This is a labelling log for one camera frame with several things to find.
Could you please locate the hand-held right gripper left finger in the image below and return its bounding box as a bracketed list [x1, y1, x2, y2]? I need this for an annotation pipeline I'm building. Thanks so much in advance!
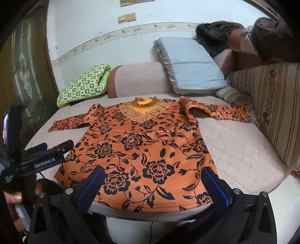
[28, 166, 106, 244]

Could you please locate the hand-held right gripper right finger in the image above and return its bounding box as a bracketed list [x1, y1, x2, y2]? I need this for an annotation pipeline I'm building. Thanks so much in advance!
[201, 166, 277, 244]

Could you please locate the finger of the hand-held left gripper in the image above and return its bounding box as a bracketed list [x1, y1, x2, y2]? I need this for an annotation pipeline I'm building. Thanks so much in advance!
[48, 140, 74, 154]
[25, 142, 48, 155]

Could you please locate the orange floral shirt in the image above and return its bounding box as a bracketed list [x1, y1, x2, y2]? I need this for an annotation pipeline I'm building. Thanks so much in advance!
[48, 96, 252, 214]

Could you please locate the person's left hand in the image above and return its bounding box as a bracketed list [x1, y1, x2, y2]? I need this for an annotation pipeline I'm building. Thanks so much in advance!
[3, 182, 44, 231]

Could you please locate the green patterned pillow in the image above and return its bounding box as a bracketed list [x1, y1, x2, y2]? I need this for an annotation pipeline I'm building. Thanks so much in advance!
[56, 63, 113, 108]

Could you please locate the striped beige sofa backrest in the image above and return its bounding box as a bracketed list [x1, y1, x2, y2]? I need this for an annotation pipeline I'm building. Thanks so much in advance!
[216, 61, 300, 167]

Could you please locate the pink bolster cushion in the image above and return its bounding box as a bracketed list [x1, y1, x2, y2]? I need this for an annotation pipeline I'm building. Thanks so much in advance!
[106, 61, 175, 99]

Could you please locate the grey pillow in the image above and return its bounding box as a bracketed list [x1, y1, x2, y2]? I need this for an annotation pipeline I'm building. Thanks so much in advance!
[153, 37, 230, 95]

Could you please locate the black furry cushion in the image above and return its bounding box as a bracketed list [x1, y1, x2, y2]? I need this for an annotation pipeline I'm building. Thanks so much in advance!
[195, 23, 237, 58]

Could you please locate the dark brown cushion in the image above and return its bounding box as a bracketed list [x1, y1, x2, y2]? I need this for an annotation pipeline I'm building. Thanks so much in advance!
[254, 17, 300, 63]

